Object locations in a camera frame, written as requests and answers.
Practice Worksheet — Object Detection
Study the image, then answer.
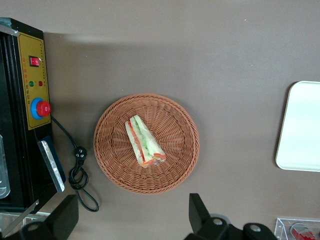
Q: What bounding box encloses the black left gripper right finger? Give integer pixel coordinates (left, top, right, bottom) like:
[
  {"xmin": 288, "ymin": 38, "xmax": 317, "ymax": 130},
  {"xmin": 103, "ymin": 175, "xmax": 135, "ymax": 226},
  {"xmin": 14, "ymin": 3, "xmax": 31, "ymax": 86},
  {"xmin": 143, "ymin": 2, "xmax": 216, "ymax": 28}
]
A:
[{"xmin": 184, "ymin": 193, "xmax": 242, "ymax": 240}]

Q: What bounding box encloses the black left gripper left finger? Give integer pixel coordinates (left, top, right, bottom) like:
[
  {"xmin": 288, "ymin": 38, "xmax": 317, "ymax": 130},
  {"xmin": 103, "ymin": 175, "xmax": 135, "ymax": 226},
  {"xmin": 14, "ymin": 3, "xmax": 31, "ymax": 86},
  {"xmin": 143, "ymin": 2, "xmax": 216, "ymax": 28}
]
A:
[{"xmin": 14, "ymin": 194, "xmax": 80, "ymax": 240}]

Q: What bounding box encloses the plastic-wrapped triangle sandwich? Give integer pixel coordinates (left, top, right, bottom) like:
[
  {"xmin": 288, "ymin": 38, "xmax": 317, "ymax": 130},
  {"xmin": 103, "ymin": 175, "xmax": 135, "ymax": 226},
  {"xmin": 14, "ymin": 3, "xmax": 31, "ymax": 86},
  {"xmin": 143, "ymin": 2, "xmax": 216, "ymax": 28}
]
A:
[{"xmin": 124, "ymin": 114, "xmax": 167, "ymax": 168}]

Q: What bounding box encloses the silver metal food tray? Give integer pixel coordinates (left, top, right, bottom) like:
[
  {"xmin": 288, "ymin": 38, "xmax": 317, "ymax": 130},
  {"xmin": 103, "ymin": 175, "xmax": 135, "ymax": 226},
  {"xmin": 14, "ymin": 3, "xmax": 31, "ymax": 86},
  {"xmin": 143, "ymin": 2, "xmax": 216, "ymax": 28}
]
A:
[{"xmin": 0, "ymin": 134, "xmax": 11, "ymax": 200}]

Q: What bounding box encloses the round brown wicker basket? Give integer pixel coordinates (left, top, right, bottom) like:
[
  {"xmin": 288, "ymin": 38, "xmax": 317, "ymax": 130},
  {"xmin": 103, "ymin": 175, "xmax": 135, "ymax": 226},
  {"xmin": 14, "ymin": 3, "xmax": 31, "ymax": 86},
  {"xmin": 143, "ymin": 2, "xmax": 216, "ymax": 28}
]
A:
[{"xmin": 93, "ymin": 93, "xmax": 201, "ymax": 195}]

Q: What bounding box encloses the white rectangular plastic tray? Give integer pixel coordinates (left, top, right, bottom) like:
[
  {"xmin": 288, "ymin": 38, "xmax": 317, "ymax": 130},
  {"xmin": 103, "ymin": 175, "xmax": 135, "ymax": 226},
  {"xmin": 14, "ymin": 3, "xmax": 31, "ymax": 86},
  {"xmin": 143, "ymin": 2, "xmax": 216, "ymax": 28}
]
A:
[{"xmin": 275, "ymin": 80, "xmax": 320, "ymax": 173}]

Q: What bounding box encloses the silver metal bar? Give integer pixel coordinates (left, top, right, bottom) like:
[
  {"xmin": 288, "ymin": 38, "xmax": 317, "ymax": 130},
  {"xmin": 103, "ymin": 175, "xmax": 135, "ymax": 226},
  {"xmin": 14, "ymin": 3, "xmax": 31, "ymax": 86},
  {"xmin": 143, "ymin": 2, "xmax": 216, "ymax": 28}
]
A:
[{"xmin": 1, "ymin": 199, "xmax": 40, "ymax": 238}]

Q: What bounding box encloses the silver metal flap plate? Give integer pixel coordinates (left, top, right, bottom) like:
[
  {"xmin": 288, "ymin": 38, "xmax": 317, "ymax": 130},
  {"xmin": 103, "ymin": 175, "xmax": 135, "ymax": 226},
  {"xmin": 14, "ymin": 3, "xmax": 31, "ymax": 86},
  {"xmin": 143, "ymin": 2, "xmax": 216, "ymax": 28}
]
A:
[{"xmin": 36, "ymin": 139, "xmax": 66, "ymax": 193}]

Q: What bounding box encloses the clear acrylic box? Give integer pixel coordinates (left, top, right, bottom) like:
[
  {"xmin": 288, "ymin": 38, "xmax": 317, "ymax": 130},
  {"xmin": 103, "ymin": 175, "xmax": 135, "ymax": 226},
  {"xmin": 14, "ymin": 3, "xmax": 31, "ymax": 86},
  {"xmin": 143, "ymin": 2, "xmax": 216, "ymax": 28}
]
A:
[{"xmin": 274, "ymin": 216, "xmax": 320, "ymax": 240}]

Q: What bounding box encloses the black machine with yellow panel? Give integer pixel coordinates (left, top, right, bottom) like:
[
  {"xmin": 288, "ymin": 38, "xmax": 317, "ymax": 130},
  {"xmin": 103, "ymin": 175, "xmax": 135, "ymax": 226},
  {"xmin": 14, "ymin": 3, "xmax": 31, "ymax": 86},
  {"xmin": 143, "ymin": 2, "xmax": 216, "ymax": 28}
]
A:
[{"xmin": 0, "ymin": 17, "xmax": 66, "ymax": 213}]

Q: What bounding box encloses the red drink can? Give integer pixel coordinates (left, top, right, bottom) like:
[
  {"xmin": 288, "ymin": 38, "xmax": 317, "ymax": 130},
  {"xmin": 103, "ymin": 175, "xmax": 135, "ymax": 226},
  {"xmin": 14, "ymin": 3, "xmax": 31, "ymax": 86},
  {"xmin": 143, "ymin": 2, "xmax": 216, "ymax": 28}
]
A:
[{"xmin": 289, "ymin": 222, "xmax": 320, "ymax": 240}]

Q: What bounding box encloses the black power cable with plug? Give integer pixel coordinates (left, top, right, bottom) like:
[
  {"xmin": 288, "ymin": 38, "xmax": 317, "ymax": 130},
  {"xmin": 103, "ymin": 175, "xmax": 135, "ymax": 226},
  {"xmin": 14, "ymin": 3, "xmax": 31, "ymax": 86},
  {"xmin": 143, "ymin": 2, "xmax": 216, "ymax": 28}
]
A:
[{"xmin": 50, "ymin": 115, "xmax": 100, "ymax": 213}]

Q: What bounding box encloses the red knob on blue ring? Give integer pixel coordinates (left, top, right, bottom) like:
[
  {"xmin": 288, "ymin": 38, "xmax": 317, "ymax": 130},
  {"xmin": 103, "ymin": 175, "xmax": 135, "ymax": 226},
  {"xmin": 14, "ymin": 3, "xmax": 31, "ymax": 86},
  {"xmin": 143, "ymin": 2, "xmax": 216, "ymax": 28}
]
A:
[{"xmin": 30, "ymin": 97, "xmax": 52, "ymax": 120}]

